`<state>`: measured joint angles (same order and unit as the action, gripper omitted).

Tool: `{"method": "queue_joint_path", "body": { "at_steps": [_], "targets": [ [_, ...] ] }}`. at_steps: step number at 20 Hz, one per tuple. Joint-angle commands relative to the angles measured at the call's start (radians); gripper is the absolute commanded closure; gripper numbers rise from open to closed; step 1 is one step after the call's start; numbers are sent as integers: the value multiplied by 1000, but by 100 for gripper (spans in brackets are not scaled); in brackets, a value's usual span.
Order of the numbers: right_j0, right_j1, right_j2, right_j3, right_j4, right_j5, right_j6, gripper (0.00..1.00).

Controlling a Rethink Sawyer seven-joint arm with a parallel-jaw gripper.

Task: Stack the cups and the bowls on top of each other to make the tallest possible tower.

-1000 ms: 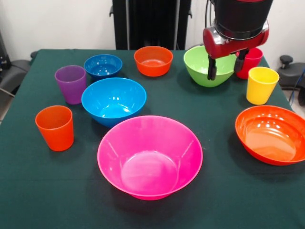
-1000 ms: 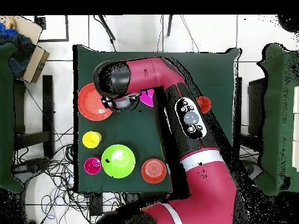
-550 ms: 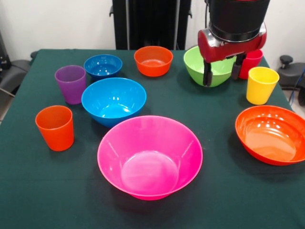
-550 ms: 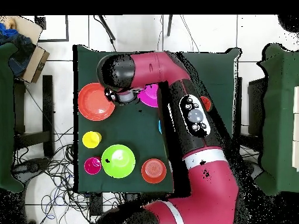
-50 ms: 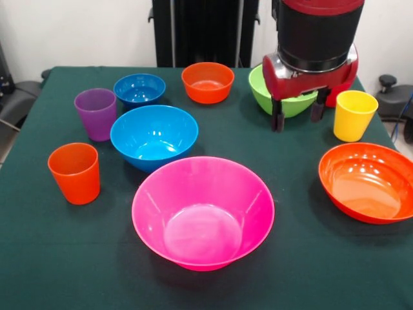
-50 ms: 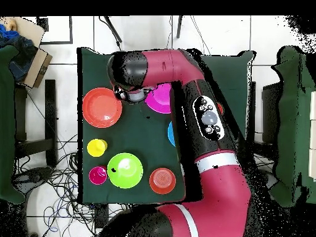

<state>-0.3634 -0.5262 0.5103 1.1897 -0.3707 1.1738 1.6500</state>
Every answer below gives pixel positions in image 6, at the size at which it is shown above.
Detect pink large plastic bowl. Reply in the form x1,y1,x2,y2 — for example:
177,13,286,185
144,83,173,115

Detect light blue medium bowl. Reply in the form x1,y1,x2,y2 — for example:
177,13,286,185
167,120,177,148

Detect dark green tablecloth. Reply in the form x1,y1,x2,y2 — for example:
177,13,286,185
77,47,256,206

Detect orange small plastic bowl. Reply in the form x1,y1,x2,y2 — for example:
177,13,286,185
149,167,177,195

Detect orange shallow plastic bowl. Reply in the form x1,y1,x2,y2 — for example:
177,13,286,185
81,87,123,129

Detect lemon yellow plastic cup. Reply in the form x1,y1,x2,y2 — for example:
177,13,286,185
86,138,109,158

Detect crimson plastic cup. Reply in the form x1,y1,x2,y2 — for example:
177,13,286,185
88,165,109,186

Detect black tripod leg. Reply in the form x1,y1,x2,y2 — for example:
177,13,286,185
102,15,123,44
176,15,184,40

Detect green cloth covered table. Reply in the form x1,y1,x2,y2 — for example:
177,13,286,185
0,45,27,204
267,45,316,208

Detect brown cardboard box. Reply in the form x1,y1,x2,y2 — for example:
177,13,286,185
23,48,53,89

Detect white boxes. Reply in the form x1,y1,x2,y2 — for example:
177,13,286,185
309,90,316,182

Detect tan cardboard sheet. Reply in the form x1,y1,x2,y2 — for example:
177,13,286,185
4,16,46,48

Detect black chair frame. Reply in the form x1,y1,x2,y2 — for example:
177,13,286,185
246,81,283,171
14,79,58,168

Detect black pedestal foot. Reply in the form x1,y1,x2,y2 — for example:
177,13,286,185
13,167,54,192

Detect black square floor frame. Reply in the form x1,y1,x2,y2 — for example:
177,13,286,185
36,15,74,46

